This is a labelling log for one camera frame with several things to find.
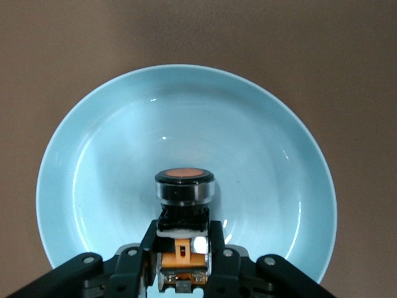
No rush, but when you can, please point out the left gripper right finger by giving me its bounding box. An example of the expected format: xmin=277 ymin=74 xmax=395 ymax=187
xmin=206 ymin=220 xmax=337 ymax=298

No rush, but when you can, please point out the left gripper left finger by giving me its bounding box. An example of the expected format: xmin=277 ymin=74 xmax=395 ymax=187
xmin=6 ymin=219 xmax=159 ymax=298

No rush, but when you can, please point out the orange push-button switch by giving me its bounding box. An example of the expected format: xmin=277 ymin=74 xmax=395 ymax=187
xmin=154 ymin=167 xmax=216 ymax=294

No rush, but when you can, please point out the light blue round plate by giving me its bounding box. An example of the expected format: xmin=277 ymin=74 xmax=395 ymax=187
xmin=36 ymin=64 xmax=338 ymax=285

